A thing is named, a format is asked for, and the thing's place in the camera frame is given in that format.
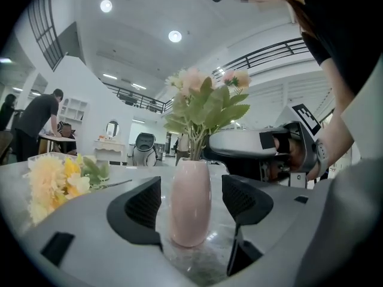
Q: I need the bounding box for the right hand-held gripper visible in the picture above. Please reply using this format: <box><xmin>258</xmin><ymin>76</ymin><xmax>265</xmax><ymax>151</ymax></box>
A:
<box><xmin>202</xmin><ymin>104</ymin><xmax>323</xmax><ymax>188</ymax></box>

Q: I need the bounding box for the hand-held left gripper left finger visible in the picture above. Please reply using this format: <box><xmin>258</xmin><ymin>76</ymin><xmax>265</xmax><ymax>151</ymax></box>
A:
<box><xmin>107</xmin><ymin>176</ymin><xmax>164</xmax><ymax>252</ymax></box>

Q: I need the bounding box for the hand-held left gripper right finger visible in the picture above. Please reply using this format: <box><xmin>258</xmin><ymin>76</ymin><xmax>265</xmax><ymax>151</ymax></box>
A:
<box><xmin>221</xmin><ymin>174</ymin><xmax>275</xmax><ymax>242</ymax></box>

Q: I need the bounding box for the pink flowers bouquet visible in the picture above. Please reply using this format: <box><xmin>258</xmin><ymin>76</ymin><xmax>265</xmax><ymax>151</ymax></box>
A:
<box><xmin>163</xmin><ymin>66</ymin><xmax>252</xmax><ymax>162</ymax></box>

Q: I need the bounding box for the pink vase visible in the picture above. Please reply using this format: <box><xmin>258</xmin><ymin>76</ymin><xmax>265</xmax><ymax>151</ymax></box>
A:
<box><xmin>169</xmin><ymin>157</ymin><xmax>212</xmax><ymax>248</ymax></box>

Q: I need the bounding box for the person's right forearm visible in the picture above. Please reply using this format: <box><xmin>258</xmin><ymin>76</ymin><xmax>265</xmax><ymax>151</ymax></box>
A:
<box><xmin>306</xmin><ymin>55</ymin><xmax>357</xmax><ymax>182</ymax></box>

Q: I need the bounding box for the yellow flowers bouquet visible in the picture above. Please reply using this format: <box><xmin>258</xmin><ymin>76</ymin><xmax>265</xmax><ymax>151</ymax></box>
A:
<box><xmin>23</xmin><ymin>153</ymin><xmax>133</xmax><ymax>226</ymax></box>

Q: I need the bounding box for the person's right hand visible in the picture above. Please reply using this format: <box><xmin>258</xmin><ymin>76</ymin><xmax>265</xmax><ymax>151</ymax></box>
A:
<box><xmin>273</xmin><ymin>135</ymin><xmax>305</xmax><ymax>173</ymax></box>

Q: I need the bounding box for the grey marble table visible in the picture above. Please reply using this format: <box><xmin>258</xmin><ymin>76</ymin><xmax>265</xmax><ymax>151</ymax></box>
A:
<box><xmin>0</xmin><ymin>159</ymin><xmax>240</xmax><ymax>285</ymax></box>

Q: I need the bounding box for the black and white backpack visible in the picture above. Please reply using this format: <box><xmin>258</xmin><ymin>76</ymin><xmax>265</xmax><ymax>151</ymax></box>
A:
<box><xmin>132</xmin><ymin>132</ymin><xmax>158</xmax><ymax>161</ymax></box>

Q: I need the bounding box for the white dresser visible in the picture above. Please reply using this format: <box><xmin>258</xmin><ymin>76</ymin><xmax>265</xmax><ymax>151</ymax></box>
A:
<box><xmin>93</xmin><ymin>139</ymin><xmax>126</xmax><ymax>164</ymax></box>

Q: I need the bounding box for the round mirror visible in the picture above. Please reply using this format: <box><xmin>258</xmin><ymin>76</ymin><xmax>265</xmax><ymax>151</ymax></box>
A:
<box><xmin>106</xmin><ymin>120</ymin><xmax>120</xmax><ymax>138</ymax></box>

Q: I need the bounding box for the grey wristwatch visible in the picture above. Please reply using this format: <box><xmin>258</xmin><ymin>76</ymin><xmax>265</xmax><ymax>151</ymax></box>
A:
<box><xmin>314</xmin><ymin>139</ymin><xmax>330</xmax><ymax>175</ymax></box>

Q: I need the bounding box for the black balcony railing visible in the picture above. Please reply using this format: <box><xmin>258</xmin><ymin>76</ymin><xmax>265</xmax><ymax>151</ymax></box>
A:
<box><xmin>28</xmin><ymin>0</ymin><xmax>65</xmax><ymax>71</ymax></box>
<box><xmin>212</xmin><ymin>37</ymin><xmax>315</xmax><ymax>78</ymax></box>
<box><xmin>101</xmin><ymin>81</ymin><xmax>174</xmax><ymax>115</ymax></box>

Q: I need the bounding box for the small white table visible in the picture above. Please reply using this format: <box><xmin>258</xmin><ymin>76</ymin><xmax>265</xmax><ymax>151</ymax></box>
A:
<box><xmin>38</xmin><ymin>133</ymin><xmax>77</xmax><ymax>155</ymax></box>

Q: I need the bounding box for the white shelf cabinet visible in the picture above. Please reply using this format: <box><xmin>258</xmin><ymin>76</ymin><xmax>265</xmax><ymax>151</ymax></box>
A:
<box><xmin>58</xmin><ymin>97</ymin><xmax>90</xmax><ymax>123</ymax></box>

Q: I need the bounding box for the person's black shirt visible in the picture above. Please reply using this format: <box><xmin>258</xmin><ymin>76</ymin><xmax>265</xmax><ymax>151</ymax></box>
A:
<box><xmin>285</xmin><ymin>0</ymin><xmax>383</xmax><ymax>97</ymax></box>

